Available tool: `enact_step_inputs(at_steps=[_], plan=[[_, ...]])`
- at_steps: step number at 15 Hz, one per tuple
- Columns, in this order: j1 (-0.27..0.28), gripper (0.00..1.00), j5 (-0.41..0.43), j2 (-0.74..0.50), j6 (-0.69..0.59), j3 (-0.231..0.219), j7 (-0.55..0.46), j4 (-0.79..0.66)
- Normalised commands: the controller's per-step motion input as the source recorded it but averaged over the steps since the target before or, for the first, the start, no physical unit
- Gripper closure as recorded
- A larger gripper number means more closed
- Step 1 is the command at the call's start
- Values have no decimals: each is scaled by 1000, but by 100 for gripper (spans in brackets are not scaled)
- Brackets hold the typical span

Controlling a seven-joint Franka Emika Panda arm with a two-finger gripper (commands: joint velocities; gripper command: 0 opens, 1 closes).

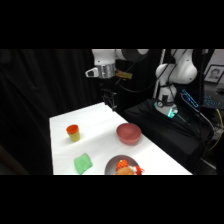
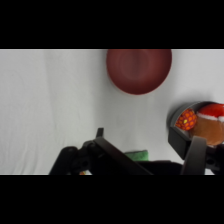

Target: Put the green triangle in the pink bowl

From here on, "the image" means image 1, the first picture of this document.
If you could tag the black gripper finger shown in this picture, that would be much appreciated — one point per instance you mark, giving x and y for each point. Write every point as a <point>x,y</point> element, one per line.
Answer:
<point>110,104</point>
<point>115,106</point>

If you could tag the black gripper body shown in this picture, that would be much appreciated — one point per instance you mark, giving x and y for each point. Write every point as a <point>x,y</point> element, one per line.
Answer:
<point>107,95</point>

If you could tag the green triangle block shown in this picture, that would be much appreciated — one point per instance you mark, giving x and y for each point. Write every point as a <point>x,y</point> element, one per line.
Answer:
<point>83,163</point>

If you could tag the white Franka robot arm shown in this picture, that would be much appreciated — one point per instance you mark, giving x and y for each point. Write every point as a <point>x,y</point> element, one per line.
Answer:
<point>178,71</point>

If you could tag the pink bowl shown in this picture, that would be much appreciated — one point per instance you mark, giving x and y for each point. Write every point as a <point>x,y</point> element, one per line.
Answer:
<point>128,133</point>

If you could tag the yellow tag on wrist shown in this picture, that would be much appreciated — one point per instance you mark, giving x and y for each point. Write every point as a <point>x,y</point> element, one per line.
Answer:
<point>124,75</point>

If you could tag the yellow cup orange inside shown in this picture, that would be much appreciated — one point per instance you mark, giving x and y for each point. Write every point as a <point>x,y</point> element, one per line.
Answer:
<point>73,132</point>

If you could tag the black robot stand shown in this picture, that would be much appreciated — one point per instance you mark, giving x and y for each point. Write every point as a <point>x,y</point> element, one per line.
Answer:
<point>160,130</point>

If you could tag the green status light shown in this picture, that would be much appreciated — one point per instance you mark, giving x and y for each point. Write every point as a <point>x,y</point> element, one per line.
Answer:
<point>171,113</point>

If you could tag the grey round plate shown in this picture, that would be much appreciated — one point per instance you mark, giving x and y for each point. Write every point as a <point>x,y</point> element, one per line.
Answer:
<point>112,164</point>

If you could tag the orange dotted toy block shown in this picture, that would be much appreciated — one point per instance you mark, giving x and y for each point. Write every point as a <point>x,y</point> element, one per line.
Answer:
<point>121,164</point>

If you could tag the tan plush toy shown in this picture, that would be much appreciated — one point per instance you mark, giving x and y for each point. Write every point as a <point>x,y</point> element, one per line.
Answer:
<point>124,171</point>

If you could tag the red and white toy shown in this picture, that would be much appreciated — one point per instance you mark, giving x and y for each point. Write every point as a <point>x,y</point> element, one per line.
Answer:
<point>137,170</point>

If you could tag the blue lit device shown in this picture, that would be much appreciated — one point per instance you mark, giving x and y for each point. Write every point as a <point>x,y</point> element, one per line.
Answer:
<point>189,99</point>

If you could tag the framed portrait picture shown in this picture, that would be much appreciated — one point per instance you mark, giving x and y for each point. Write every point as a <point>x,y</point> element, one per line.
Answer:
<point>214,73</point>

